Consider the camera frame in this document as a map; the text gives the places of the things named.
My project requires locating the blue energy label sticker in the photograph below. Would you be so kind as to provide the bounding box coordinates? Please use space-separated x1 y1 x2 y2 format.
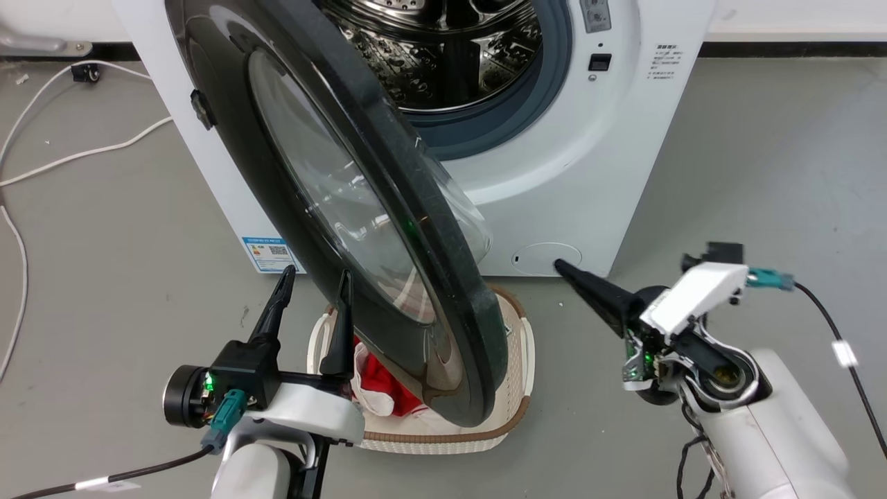
243 237 297 274

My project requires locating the silver door latch plate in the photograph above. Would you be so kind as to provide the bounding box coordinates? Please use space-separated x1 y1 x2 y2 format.
579 0 612 34

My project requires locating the steel washing machine drum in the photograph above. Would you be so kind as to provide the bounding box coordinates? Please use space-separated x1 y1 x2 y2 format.
315 0 545 112

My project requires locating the black cable with teal plug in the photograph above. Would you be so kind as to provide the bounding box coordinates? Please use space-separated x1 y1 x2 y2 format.
0 388 247 499
746 268 887 459

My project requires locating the oval white filter cover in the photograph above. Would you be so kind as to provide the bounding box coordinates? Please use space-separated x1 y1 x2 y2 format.
511 243 583 277

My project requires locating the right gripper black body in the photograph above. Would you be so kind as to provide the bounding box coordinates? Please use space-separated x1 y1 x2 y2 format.
620 286 773 410

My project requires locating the white looped floor cable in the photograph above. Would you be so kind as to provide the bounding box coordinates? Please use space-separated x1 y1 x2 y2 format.
0 60 152 167

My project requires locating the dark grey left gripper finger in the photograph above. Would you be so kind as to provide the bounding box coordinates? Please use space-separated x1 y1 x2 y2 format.
320 270 356 379
249 265 297 346

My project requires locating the white brown-trimmed laundry basket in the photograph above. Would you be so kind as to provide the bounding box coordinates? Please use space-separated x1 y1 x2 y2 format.
307 284 536 455

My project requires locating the long white floor cable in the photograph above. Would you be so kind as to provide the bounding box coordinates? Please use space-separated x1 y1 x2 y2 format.
0 116 174 383

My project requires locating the white front-load washing machine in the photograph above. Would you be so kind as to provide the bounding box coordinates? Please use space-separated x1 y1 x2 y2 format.
111 0 716 278

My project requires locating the grey-blue rubber door gasket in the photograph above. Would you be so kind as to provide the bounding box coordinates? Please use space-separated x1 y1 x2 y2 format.
395 0 574 161

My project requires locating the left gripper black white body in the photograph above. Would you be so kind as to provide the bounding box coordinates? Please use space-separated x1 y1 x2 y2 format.
163 338 365 445

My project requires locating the black door hinge bracket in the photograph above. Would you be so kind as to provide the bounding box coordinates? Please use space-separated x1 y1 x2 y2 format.
191 89 217 131

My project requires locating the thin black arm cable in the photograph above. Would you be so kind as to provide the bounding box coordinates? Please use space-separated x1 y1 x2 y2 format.
676 401 716 499

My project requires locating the red and white clothing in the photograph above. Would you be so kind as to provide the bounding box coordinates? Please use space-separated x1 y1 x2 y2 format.
350 336 430 418

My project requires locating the dark round washing machine door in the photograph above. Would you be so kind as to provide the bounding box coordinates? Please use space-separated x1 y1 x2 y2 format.
165 0 510 428

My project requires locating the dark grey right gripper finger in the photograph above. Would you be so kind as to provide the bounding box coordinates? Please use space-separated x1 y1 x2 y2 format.
554 259 649 339

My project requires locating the grey metal floor bracket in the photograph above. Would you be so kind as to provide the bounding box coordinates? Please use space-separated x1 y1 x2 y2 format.
0 28 94 58

